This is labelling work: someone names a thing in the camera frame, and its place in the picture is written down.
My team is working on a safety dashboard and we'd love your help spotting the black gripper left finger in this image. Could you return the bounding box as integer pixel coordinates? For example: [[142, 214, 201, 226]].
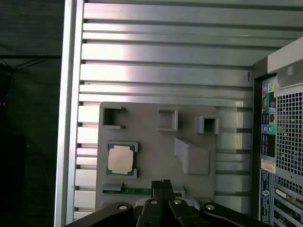
[[68, 180, 166, 227]]

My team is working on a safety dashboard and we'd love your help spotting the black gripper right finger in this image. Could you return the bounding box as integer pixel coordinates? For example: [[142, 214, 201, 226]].
[[163, 180, 273, 227]]

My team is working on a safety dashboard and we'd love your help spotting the CPU with silver top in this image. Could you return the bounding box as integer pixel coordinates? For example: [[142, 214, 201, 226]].
[[107, 141, 139, 176]]

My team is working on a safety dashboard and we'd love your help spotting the green RAM stick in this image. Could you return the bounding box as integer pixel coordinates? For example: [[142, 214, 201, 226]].
[[103, 186, 185, 197]]

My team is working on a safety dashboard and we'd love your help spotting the grey plastic parts rack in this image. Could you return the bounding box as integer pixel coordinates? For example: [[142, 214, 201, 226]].
[[95, 101, 219, 211]]

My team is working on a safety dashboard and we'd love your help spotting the pale orange sticker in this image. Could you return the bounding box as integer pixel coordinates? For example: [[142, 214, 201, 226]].
[[260, 158, 276, 175]]

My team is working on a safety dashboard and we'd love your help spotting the black PC case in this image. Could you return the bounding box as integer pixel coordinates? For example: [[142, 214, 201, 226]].
[[251, 35, 303, 227]]

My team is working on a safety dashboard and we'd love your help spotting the aluminium table edge rail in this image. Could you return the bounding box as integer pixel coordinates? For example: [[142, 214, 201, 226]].
[[53, 0, 85, 227]]

